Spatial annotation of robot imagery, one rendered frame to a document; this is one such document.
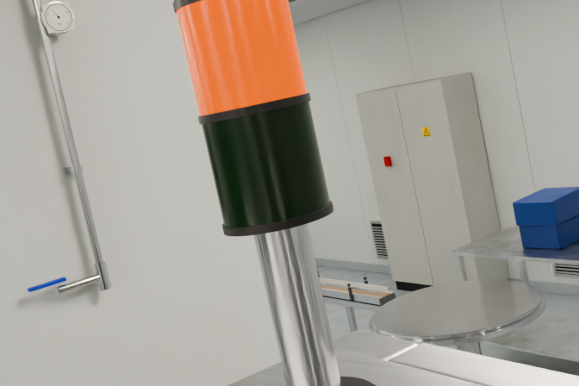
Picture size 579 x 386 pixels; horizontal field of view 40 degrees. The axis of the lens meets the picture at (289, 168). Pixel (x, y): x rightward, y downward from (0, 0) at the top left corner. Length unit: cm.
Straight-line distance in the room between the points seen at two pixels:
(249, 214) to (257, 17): 8
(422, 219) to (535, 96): 161
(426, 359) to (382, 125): 738
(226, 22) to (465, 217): 699
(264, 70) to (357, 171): 862
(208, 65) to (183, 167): 157
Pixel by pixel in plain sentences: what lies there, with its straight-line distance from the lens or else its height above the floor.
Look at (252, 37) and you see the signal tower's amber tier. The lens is 33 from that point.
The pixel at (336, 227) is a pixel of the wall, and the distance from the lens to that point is 952.
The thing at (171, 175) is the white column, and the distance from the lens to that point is 189.
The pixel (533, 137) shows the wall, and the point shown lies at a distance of 714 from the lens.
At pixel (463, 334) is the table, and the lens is 400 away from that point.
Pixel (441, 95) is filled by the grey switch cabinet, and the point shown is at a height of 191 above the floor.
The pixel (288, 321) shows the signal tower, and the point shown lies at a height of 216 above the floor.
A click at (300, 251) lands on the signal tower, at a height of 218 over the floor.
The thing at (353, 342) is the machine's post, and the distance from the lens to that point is 49.
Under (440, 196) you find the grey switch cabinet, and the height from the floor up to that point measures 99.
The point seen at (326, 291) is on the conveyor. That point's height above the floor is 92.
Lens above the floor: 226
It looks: 6 degrees down
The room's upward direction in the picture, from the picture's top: 12 degrees counter-clockwise
